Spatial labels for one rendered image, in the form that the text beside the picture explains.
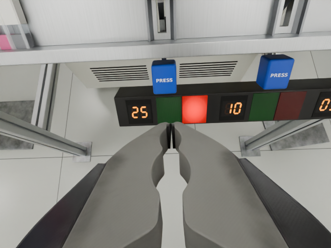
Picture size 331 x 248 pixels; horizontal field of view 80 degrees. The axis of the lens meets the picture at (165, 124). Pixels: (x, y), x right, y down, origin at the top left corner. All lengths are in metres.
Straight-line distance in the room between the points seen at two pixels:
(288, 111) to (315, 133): 0.81
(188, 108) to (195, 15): 0.10
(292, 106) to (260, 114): 0.04
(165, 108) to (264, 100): 0.11
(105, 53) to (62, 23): 0.05
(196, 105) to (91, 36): 0.13
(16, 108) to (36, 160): 0.28
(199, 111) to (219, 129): 0.69
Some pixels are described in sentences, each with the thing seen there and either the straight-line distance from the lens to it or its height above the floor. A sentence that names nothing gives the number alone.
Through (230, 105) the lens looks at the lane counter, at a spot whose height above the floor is 0.66.
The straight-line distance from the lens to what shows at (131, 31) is 0.20.
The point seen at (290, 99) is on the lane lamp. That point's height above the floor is 0.66.
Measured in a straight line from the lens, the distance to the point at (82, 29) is 0.22.
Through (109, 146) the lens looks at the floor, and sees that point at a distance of 0.94.
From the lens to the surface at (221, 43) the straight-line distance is 0.19.
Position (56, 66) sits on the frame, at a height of 0.30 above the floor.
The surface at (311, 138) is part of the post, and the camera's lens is 1.07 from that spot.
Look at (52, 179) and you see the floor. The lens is 1.02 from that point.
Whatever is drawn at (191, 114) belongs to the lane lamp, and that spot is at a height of 0.65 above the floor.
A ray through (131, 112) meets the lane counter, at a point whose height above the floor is 0.65.
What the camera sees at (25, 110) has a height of 0.01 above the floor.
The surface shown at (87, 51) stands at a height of 0.73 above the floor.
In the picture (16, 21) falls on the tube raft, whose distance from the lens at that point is 0.23.
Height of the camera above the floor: 0.88
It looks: 73 degrees down
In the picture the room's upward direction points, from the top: 8 degrees counter-clockwise
